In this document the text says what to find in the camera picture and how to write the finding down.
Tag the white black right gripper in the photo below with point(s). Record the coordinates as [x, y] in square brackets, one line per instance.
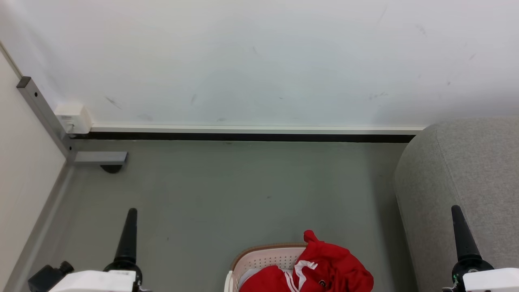
[490, 280]

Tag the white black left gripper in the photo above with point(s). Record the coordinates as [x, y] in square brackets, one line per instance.
[97, 282]

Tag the grey fabric sofa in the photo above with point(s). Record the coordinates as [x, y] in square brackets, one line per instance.
[462, 170]

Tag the white laundry basket brown rim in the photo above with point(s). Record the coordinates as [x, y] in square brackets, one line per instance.
[263, 257]

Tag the red hooded sweatshirt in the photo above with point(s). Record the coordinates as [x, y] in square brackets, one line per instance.
[328, 263]

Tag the white black baseboard strip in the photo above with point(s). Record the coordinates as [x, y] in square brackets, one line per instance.
[251, 133]

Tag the black round frame foot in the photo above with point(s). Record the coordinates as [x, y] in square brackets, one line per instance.
[111, 168]

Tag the white wall socket box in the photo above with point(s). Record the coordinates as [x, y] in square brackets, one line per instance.
[73, 117]

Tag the grey metal frame leg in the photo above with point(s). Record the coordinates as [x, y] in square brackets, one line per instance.
[44, 115]

